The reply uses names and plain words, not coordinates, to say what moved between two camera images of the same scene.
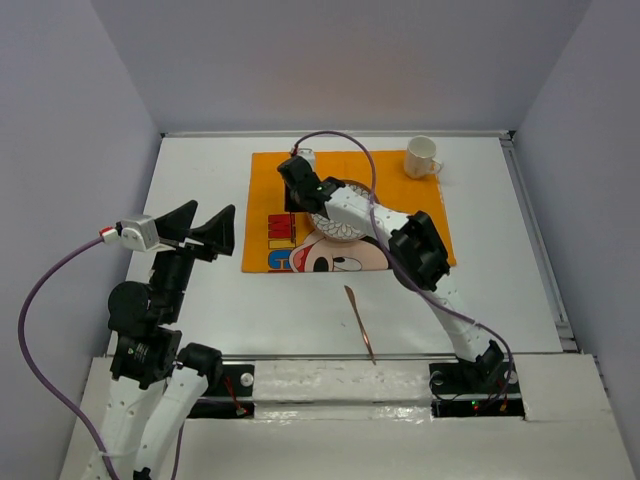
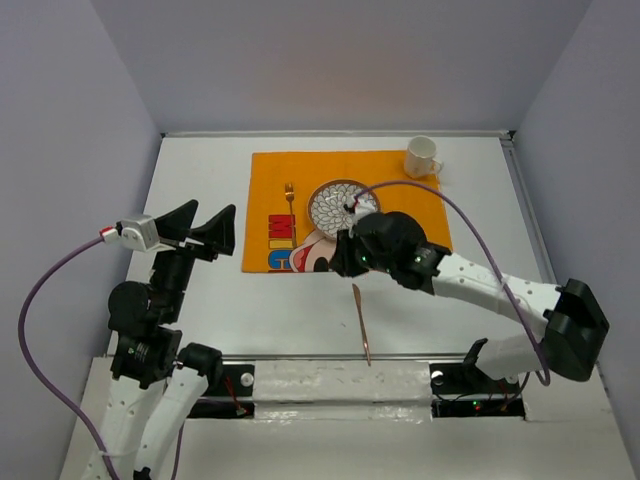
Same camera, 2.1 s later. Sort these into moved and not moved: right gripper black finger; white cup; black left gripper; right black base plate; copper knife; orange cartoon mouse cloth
Moved: copper knife; right gripper black finger
Not moved: black left gripper; orange cartoon mouse cloth; white cup; right black base plate
